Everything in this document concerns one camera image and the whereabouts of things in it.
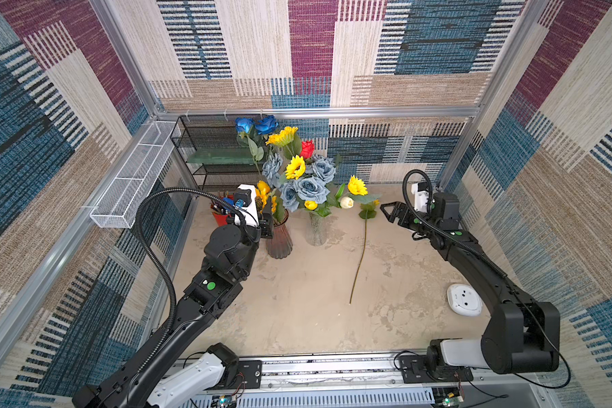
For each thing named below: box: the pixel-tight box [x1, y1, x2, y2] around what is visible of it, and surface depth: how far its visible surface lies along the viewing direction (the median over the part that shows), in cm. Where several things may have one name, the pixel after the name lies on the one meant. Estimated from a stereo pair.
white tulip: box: [340, 196, 355, 210], surface depth 73 cm
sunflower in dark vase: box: [255, 180, 278, 215], surface depth 63 cm
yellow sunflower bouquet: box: [284, 154, 306, 181], surface depth 73 cm
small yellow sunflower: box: [347, 175, 369, 196], surface depth 79 cm
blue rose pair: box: [234, 114, 279, 136], surface depth 78 cm
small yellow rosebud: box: [303, 199, 319, 211], surface depth 73 cm
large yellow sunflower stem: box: [348, 193, 382, 305], surface depth 98 cm
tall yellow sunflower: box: [265, 125, 299, 148], surface depth 73 cm
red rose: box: [299, 139, 316, 160], surface depth 79 cm
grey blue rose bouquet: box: [261, 153, 337, 213], surface depth 74 cm
